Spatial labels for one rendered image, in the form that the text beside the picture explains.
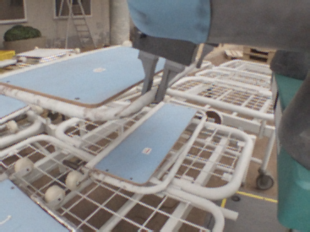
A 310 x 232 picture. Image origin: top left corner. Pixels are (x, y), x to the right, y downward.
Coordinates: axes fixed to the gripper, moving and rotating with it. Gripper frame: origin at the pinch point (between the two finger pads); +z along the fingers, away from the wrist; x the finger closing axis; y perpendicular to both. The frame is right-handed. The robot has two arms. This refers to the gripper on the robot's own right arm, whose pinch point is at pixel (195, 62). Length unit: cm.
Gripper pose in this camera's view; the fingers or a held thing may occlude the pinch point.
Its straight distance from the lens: 91.4
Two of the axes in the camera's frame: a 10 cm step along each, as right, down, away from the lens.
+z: -2.3, 8.5, 4.7
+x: -8.9, -3.8, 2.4
